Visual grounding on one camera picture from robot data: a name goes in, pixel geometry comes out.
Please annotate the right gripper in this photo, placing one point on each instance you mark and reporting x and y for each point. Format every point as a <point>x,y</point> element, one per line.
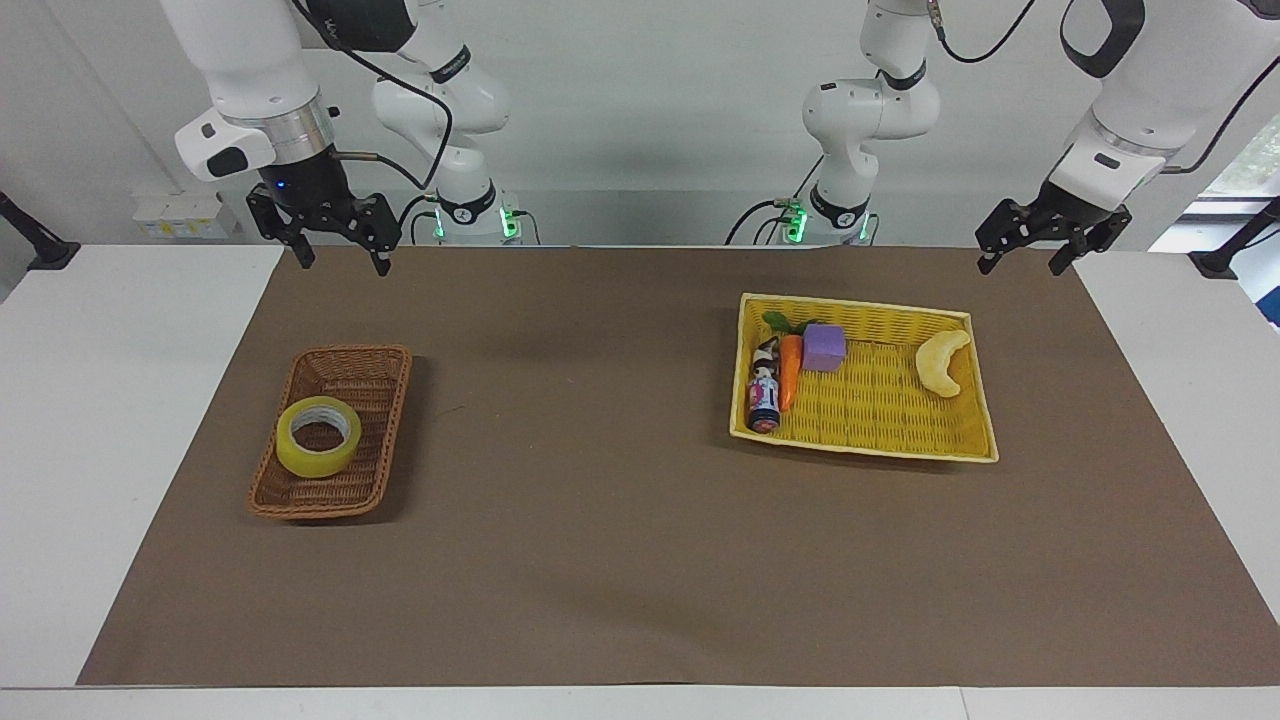
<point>305,185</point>

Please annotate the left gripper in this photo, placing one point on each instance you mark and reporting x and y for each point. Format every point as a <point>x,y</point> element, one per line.
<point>1082,215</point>

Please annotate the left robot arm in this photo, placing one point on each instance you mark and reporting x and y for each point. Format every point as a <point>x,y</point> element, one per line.
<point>1160,90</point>

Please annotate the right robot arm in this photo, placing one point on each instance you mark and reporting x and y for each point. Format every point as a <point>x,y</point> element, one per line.
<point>250,70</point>

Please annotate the brown wicker basket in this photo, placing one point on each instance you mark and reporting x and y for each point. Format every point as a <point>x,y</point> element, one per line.
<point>375,400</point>

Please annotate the yellow tape roll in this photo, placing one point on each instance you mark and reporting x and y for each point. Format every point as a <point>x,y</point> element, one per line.
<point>300,462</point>

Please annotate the yellow woven basket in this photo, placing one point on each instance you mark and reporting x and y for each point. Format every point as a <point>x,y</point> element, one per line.
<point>880,410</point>

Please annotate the white plastic box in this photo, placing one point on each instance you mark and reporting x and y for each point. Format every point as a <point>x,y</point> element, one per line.
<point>185,215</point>

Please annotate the pale yellow toy banana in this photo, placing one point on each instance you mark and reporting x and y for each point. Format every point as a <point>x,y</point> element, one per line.
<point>940,365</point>

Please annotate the black stand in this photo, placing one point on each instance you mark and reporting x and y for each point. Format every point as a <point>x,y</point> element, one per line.
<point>40,248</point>
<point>1225,258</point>

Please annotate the purple block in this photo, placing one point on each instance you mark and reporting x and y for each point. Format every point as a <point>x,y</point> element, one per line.
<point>825,348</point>

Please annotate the orange toy carrot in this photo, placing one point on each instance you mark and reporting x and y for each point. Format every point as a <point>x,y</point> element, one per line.
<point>790,370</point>

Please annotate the small printed bottle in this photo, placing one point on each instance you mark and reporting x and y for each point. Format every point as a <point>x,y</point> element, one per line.
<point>765,395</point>

